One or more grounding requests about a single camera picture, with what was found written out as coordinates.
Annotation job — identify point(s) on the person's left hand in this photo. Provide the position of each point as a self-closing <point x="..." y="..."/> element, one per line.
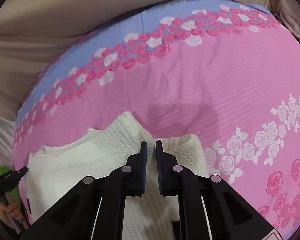
<point x="13" y="208"/>

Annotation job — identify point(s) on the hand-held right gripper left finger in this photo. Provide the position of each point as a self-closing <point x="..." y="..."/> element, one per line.
<point x="143" y="170"/>

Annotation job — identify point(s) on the white red black knit sweater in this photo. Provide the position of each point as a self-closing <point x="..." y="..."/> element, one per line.
<point x="77" y="160"/>

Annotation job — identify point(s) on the pink floral bedsheet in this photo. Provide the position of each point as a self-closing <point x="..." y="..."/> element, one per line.
<point x="202" y="80"/>

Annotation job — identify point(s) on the white pleated curtain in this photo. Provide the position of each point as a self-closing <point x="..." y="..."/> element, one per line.
<point x="0" y="135"/>

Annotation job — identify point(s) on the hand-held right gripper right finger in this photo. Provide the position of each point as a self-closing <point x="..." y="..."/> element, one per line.
<point x="160" y="170"/>

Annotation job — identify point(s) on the beige draped cloth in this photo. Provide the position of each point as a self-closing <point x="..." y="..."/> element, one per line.
<point x="52" y="30"/>

